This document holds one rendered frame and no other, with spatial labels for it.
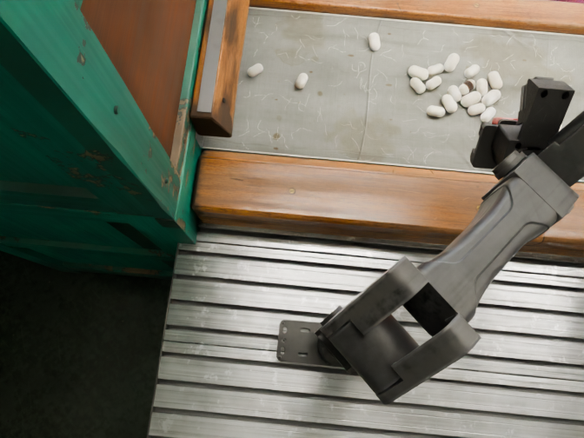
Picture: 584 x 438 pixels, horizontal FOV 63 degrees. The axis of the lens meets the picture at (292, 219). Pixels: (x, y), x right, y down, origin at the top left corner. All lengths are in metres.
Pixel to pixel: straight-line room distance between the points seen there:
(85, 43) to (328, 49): 0.60
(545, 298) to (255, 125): 0.60
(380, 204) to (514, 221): 0.34
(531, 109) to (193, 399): 0.67
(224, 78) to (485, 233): 0.49
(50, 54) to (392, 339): 0.36
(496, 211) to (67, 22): 0.41
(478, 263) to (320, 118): 0.50
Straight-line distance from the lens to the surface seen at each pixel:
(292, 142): 0.87
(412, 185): 0.84
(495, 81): 0.98
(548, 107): 0.67
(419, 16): 1.02
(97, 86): 0.46
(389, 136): 0.89
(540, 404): 0.97
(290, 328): 0.85
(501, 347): 0.94
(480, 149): 0.72
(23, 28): 0.36
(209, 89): 0.78
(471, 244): 0.47
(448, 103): 0.93
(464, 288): 0.44
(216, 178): 0.82
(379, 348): 0.46
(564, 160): 0.62
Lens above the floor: 1.53
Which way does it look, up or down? 75 degrees down
